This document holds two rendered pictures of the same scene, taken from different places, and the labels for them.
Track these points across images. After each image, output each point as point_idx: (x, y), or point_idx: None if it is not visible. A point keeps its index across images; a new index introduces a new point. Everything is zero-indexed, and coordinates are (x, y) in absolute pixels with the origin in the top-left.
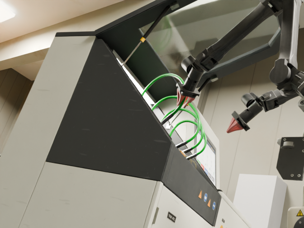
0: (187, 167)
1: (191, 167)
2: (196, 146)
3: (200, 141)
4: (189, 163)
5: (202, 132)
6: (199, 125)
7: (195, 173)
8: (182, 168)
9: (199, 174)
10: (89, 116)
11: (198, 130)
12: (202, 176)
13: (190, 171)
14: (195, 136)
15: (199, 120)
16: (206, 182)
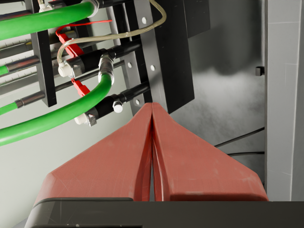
0: (298, 187)
1: (296, 173)
2: (91, 11)
3: (74, 20)
4: (293, 188)
5: (14, 35)
6: (53, 126)
7: (300, 139)
8: (303, 197)
9: (299, 111)
10: None
11: (78, 115)
12: (297, 79)
13: (301, 166)
14: (101, 97)
15: (16, 140)
16: (303, 31)
